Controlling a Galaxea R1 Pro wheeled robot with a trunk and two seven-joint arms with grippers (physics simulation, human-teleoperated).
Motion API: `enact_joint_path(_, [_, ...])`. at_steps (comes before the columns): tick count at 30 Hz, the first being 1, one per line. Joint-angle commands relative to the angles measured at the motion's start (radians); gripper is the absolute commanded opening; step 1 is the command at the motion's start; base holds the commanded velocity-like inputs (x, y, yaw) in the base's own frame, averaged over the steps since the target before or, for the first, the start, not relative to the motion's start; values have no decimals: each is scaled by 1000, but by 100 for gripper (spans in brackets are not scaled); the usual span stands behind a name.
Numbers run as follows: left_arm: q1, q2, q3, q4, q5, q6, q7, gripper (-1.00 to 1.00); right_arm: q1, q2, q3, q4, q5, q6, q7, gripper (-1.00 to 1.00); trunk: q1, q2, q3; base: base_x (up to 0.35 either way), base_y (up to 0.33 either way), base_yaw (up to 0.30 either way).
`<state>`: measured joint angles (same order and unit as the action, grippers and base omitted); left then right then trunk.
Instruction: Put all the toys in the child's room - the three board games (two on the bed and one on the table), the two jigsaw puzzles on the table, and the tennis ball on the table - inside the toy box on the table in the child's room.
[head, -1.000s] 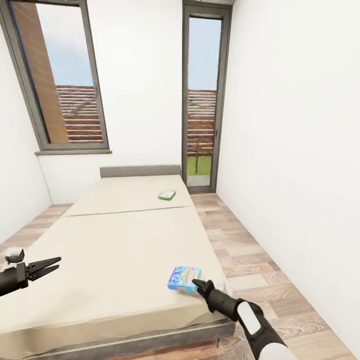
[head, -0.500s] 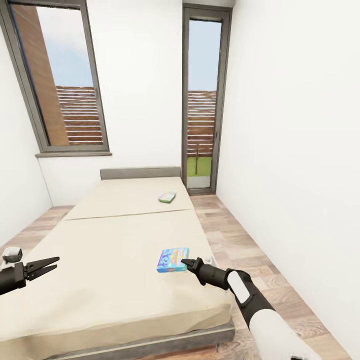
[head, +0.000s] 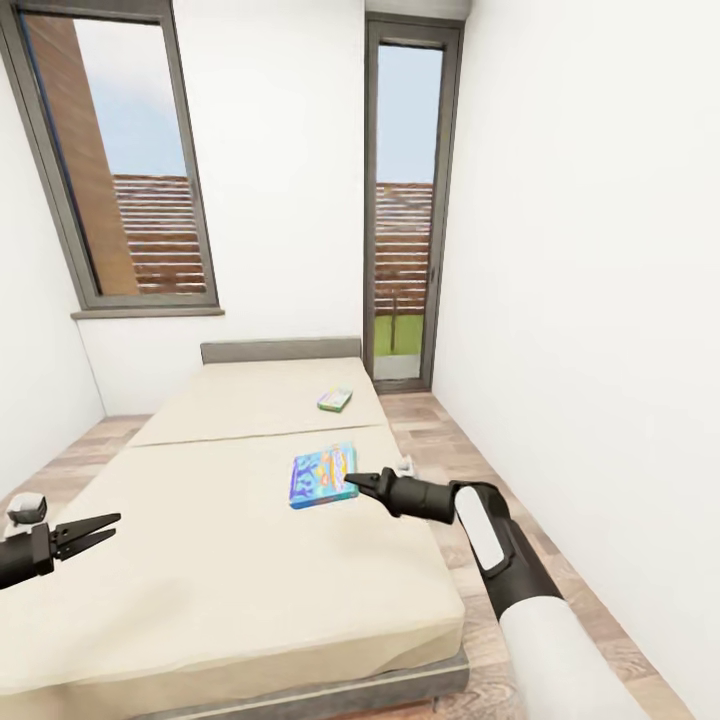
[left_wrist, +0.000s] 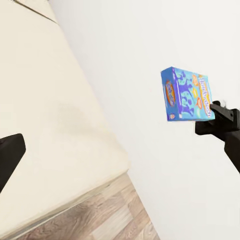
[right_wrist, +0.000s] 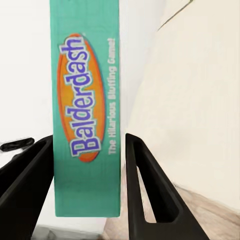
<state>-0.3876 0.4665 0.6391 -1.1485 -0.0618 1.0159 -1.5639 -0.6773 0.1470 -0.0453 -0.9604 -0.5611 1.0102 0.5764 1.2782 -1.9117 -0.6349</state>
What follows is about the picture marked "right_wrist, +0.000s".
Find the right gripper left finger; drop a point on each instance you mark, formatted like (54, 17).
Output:
(24, 184)

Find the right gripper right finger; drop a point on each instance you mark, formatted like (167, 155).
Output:
(174, 220)

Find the bed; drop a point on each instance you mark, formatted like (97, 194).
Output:
(187, 109)

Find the board game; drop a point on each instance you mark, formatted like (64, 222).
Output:
(85, 54)

